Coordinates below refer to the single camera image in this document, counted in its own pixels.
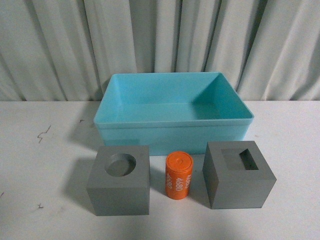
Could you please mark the orange cylinder part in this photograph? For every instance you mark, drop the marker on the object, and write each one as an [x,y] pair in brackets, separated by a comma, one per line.
[178,174]

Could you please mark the gray cube with round hole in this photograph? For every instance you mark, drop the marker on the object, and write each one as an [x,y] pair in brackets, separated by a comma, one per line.
[119,181]

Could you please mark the gray cube with rectangular hole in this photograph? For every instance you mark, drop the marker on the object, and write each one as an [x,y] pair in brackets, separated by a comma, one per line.
[236,175]

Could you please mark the light blue plastic box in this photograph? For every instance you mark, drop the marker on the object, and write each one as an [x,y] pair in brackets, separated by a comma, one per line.
[180,111]

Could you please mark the white pleated curtain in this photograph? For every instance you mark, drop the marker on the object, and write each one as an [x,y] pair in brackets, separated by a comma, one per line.
[67,50]

